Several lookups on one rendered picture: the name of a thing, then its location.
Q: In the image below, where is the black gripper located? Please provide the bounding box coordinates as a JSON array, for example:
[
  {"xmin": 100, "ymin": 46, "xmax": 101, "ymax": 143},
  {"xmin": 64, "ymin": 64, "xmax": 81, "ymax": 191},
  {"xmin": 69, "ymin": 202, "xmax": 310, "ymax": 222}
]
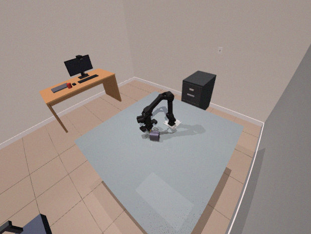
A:
[{"xmin": 139, "ymin": 119, "xmax": 158, "ymax": 132}]

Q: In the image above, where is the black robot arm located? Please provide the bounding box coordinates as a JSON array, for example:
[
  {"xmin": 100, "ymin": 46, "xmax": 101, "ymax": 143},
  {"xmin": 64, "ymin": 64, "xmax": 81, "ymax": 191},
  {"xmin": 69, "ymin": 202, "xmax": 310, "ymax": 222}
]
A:
[{"xmin": 136, "ymin": 91, "xmax": 176, "ymax": 127}]

